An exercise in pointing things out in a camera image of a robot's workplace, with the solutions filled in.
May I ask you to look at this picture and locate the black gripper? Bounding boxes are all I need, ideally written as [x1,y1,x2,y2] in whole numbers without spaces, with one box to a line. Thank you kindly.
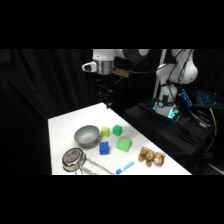
[95,75,115,110]

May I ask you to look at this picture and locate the blue pen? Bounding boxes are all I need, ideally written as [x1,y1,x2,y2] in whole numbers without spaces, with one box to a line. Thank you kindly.
[115,160,136,175]

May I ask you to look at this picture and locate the small lime green cube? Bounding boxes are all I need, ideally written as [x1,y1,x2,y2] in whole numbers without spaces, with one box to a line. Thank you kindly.
[100,126,111,138]

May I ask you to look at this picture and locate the dark green cube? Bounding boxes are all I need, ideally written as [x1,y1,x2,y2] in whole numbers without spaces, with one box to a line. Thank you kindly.
[112,124,124,137]

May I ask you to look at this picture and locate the grey round bowl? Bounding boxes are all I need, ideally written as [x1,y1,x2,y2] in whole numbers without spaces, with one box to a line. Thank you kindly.
[73,124,102,149]

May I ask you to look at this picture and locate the large green rounded block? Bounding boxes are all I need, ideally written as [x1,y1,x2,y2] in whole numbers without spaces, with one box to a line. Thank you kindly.
[115,136,134,154]

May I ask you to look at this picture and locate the blue cube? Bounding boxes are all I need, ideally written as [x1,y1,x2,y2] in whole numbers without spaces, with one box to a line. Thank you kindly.
[98,141,111,156]

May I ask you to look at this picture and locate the black curtain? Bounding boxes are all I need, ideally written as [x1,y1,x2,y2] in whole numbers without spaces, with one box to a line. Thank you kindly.
[0,49,224,176]

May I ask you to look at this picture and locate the metal tongs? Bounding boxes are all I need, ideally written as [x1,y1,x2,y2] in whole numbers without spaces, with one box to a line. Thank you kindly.
[74,157,115,176]

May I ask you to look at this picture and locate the metal strainer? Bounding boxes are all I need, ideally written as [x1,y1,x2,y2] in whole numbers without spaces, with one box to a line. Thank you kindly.
[61,147,88,173]

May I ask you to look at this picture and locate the black robot stand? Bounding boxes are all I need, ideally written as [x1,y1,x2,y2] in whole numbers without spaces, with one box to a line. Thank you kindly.
[123,99,224,176]

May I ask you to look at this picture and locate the spotted leopard plush toy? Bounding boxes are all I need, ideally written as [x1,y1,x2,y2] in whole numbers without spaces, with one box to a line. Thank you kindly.
[137,146,167,168]

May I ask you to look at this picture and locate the teal backlit keyboard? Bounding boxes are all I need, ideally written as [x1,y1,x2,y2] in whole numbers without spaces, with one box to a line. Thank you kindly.
[195,91,219,108]

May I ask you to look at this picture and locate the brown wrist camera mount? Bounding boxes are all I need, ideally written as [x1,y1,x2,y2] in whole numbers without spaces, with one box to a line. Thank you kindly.
[112,67,131,80]

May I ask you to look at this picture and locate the blue cable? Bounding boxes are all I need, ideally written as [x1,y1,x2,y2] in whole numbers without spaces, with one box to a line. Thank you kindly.
[177,87,193,108]

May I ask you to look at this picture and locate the yellow cable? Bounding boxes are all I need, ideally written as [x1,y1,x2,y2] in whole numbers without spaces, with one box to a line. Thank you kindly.
[209,107,219,138]

